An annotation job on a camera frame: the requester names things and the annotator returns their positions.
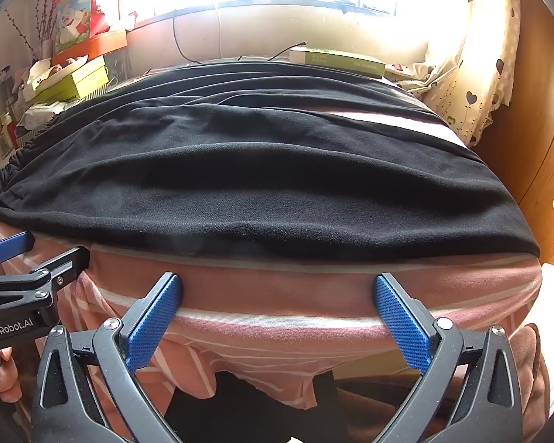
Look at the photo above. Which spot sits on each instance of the red printed gift box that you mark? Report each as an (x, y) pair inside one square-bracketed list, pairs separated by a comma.
[(78, 14)]

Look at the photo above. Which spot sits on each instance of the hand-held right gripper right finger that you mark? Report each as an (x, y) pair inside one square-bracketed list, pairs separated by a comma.
[(401, 327)]

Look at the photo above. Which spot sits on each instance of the flat green cardboard box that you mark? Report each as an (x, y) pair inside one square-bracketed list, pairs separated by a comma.
[(337, 61)]

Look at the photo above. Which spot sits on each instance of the person's dark clothing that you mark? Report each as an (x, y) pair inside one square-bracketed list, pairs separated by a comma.
[(258, 406)]

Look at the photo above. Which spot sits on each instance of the orange box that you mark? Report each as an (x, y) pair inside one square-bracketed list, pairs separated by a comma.
[(106, 44)]

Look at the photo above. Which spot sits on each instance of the dried flower branches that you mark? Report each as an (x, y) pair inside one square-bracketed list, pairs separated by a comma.
[(37, 32)]

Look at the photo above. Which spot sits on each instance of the bed with pink striped sheet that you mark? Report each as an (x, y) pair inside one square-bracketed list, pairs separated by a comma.
[(304, 290)]

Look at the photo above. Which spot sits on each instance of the grey chevron-pattern box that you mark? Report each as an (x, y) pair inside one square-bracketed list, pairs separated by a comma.
[(27, 133)]

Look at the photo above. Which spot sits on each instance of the wooden wardrobe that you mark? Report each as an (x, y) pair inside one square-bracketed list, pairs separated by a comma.
[(535, 147)]

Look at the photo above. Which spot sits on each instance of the wet wipes packet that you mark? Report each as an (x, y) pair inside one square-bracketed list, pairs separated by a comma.
[(44, 110)]

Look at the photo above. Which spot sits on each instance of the person's left hand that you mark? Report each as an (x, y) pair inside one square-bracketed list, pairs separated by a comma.
[(5, 380)]

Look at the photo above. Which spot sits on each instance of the brown fleece cloth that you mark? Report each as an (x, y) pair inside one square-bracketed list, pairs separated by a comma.
[(531, 369)]

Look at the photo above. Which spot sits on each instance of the yellow-green shoe box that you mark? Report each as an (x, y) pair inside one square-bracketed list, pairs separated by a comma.
[(74, 80)]

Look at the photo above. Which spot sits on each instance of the cream heart-print curtain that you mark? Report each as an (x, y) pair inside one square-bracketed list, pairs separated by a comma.
[(480, 78)]

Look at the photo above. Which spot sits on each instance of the white plate of fruit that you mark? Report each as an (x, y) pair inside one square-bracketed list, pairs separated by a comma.
[(51, 71)]

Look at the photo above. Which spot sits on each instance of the black pants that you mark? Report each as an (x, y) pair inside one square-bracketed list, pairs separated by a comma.
[(258, 170)]

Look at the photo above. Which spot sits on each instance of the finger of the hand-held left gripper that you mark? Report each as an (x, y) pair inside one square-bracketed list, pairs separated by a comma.
[(64, 263), (9, 245)]

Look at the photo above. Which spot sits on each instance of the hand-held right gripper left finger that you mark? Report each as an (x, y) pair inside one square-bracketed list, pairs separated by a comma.
[(152, 323)]

